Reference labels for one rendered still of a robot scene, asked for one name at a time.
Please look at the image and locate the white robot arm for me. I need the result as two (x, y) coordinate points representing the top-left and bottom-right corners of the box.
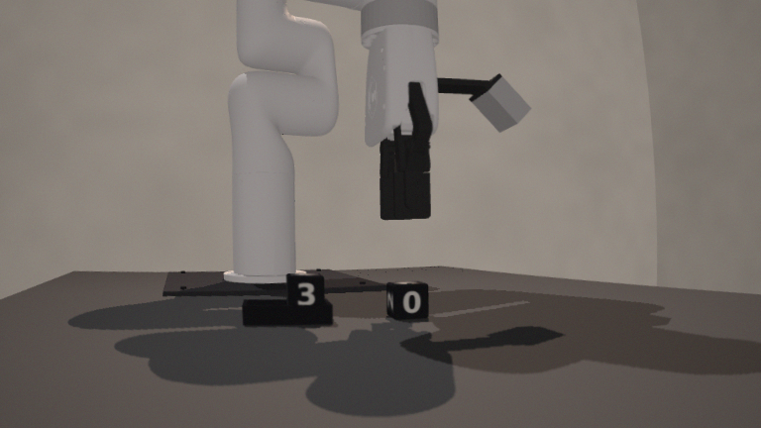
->
(224, 0), (531, 283)

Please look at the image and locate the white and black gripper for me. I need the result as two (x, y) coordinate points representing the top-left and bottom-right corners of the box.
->
(361, 24), (439, 220)

